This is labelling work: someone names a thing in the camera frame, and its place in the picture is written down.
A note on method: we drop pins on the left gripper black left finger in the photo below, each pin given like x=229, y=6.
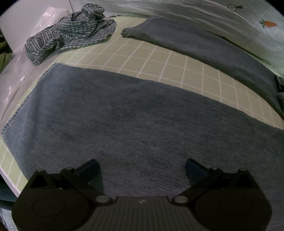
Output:
x=86, y=180

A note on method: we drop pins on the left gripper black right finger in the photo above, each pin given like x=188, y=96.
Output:
x=197, y=175

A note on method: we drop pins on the blue denim jeans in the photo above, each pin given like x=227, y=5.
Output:
x=72, y=112

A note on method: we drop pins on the clear plastic bag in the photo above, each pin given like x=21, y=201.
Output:
x=20, y=67

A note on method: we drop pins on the green grid cutting mat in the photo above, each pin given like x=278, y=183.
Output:
x=256, y=130

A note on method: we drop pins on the olive green curtain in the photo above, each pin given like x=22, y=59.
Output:
x=5, y=52

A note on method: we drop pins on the blue checked shirt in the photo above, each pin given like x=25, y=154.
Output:
x=77, y=30

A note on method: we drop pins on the pale carrot print sheet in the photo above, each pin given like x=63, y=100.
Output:
x=235, y=37

